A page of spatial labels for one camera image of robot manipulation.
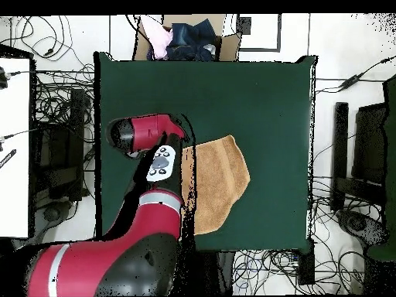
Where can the pink garment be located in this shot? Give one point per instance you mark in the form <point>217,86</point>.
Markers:
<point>159,40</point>

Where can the black equipment stand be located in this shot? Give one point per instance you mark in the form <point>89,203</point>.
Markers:
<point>65,154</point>
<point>369,145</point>

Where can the brown cardboard box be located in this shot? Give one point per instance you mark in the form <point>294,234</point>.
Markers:
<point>229,46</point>

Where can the black power box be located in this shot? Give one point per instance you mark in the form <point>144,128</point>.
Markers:
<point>306,263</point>

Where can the dark green fabric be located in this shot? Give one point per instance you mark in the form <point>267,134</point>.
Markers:
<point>391,154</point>

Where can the orange-brown terry towel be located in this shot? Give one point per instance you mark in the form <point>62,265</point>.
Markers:
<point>216,185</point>

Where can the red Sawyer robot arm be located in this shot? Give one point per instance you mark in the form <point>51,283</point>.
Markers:
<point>148,232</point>

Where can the dark blue jeans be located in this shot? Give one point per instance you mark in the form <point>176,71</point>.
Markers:
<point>191,40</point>

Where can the dark green table cloth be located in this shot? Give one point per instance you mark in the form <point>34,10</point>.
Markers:
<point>263,123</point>

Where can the white desk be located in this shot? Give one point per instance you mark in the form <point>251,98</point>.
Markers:
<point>14,154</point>

